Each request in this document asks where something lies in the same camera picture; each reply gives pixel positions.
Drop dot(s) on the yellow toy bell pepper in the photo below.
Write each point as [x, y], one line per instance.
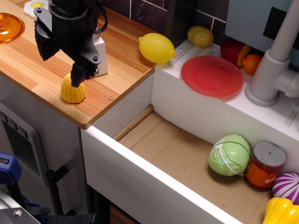
[281, 211]

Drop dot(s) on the orange transparent pot lid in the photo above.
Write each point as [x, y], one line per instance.
[11, 27]

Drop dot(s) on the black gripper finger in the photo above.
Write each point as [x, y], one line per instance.
[46, 45]
[78, 75]

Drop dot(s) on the grey toy faucet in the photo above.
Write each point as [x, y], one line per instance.
[273, 75]

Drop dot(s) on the yellow toy lemon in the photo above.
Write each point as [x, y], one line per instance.
[156, 48]

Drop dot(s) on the red toy apple half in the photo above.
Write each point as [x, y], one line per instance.
[234, 52]

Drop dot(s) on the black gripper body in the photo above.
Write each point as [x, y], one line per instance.
[74, 35]

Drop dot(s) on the yellow toy potato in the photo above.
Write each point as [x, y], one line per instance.
[200, 36]

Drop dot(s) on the white salt shaker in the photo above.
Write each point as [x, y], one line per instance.
[99, 43]

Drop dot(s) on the green toy cabbage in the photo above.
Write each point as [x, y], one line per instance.
[230, 155]

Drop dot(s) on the grey toy oven door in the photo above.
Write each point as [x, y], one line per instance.
[25, 142]

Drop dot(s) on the orange toy soup can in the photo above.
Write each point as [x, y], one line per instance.
[264, 166]

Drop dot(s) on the yellow toy corn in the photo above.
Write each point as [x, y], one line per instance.
[72, 94]

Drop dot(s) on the red toy plate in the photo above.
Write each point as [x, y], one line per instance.
[212, 76]

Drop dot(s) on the toy orange fruit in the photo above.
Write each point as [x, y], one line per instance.
[251, 63]

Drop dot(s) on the toy fried egg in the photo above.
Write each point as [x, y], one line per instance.
[29, 7]

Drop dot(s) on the purple striped toy onion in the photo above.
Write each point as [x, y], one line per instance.
[287, 186]

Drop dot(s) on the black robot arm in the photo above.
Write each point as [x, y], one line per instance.
[73, 8]

